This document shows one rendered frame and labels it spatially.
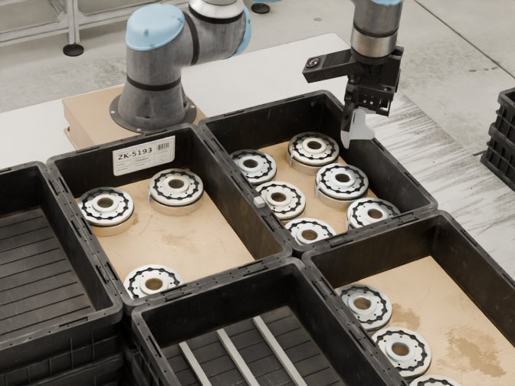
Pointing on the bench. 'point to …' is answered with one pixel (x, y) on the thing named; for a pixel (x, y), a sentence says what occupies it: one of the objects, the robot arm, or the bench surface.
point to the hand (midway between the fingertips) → (347, 131)
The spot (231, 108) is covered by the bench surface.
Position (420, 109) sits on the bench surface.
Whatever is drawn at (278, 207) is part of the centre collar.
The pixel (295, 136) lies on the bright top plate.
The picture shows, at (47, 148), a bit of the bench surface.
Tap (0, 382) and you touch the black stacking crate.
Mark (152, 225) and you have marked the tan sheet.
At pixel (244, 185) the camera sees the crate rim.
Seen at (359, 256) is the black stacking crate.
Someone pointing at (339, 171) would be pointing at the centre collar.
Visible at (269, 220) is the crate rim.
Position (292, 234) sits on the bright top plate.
